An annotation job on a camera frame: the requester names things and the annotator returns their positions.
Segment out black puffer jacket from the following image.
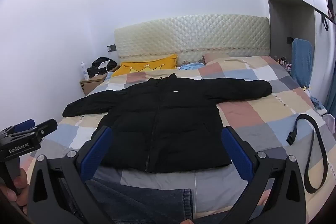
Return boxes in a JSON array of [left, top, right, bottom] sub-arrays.
[[62, 73, 272, 173]]

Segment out wooden nightstand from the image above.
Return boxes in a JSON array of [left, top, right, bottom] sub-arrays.
[[79, 70, 116, 96]]

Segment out light blue cloth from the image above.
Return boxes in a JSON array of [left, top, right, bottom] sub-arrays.
[[180, 62, 206, 71]]

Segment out pile of light clothes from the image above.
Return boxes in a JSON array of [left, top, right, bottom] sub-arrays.
[[302, 86, 336, 115]]

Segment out checkered bed quilt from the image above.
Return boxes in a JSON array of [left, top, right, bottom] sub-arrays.
[[20, 55, 336, 215]]

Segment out blue towel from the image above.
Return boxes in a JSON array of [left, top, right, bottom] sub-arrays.
[[290, 38, 314, 88]]

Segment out black clothes hanger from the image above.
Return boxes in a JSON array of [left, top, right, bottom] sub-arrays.
[[319, 0, 336, 31]]

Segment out person's blue jeans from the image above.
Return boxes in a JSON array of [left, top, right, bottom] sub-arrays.
[[60, 178, 193, 224]]

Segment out white spray bottle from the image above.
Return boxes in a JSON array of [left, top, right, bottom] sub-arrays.
[[80, 61, 90, 81]]

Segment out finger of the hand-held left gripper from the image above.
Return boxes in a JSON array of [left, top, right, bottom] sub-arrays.
[[31, 119, 58, 140], [10, 119, 35, 134]]

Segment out black bag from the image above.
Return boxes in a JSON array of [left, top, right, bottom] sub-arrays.
[[86, 57, 118, 77]]

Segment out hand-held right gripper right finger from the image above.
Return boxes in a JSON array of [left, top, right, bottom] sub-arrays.
[[222, 126, 306, 224]]

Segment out pink pillow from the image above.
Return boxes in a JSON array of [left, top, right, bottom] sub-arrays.
[[203, 52, 245, 64]]

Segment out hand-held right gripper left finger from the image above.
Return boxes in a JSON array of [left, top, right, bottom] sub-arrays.
[[27, 125, 113, 224]]

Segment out yellow crown pillow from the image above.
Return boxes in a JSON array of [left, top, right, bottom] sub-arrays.
[[112, 54, 179, 77]]

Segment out cream quilted headboard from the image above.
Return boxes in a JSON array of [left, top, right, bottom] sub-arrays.
[[114, 14, 271, 69]]

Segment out person's left hand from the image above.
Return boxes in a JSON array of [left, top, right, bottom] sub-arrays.
[[0, 168, 28, 215]]

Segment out black belt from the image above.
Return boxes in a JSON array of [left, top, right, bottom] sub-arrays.
[[286, 113, 329, 194]]

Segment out group of small bottles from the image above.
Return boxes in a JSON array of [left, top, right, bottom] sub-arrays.
[[274, 55, 292, 67]]

